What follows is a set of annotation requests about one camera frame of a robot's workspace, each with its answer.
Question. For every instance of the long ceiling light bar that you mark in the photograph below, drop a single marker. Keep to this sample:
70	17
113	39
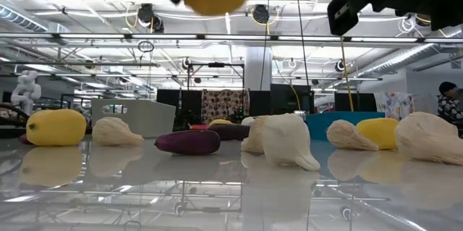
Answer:
162	36

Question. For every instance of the white floral cloth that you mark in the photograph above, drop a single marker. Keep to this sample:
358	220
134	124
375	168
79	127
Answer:
394	106

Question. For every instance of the small black ceiling reel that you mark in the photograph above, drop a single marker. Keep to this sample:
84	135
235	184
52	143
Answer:
339	66
186	63

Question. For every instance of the red flat object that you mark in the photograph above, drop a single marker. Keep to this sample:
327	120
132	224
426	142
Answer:
198	127

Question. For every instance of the brown patterned cloth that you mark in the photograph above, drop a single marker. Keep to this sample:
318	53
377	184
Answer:
220	104

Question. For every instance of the white garlic bulb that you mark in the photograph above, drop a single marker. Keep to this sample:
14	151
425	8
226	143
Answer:
285	137

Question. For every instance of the blue plastic basket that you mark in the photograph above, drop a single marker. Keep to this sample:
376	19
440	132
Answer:
318	126

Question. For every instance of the small purple eggplant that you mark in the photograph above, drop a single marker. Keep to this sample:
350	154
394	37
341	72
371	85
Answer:
188	142
24	139

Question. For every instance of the black metal rig frame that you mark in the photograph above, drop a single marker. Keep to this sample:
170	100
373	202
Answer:
216	64

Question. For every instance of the beige garlic bulb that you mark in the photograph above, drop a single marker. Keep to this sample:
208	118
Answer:
343	135
254	137
427	137
112	131

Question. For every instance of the large purple eggplant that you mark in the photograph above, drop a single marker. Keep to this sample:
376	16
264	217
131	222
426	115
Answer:
231	132

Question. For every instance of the beige plastic basket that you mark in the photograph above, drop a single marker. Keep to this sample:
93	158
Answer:
144	118

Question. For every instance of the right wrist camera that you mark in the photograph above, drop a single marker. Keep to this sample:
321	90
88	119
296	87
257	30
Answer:
347	24

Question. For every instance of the black partition panel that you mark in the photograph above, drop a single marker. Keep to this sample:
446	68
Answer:
361	102
181	104
282	97

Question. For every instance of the person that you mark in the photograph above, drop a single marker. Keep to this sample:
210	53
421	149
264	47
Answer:
448	108

